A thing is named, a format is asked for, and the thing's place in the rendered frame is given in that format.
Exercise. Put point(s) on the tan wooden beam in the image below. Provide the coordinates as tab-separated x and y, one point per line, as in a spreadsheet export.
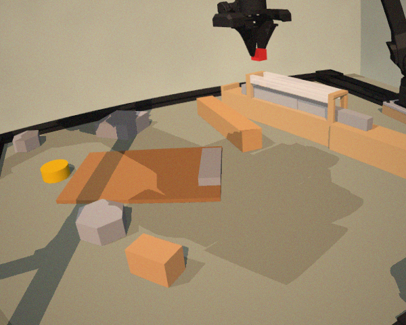
240	131

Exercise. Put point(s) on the yellow short cylinder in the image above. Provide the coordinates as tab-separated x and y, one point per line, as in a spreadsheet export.
55	171

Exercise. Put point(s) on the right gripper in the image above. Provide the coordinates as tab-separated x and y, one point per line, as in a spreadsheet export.
261	30

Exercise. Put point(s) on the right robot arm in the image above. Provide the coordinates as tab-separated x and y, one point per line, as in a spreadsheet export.
397	46

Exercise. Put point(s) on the red cube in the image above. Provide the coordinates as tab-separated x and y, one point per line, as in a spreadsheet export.
260	54

